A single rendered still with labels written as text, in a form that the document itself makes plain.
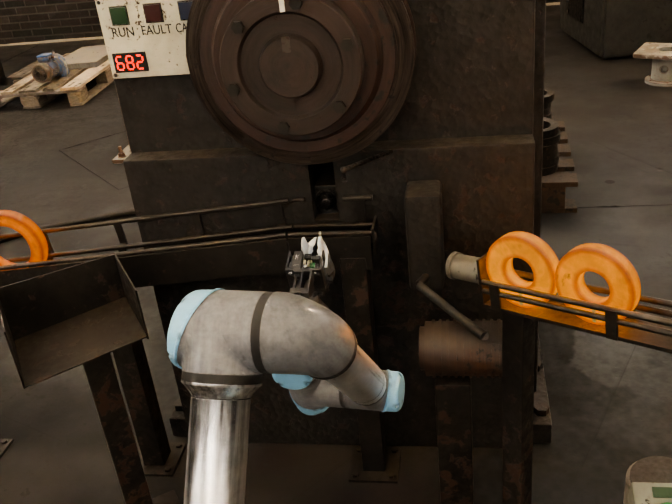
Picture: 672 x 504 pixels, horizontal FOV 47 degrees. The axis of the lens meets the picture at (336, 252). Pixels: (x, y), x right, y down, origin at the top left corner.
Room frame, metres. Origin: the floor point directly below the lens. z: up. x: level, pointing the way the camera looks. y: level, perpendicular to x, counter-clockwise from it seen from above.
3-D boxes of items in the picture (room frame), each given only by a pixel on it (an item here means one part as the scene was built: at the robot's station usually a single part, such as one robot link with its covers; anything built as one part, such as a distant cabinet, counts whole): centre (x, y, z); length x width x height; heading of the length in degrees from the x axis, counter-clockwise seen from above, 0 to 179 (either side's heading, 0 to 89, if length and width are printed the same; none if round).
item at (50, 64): (5.97, 1.95, 0.25); 0.40 x 0.24 x 0.22; 169
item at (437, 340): (1.41, -0.27, 0.27); 0.22 x 0.13 x 0.53; 79
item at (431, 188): (1.58, -0.21, 0.68); 0.11 x 0.08 x 0.24; 169
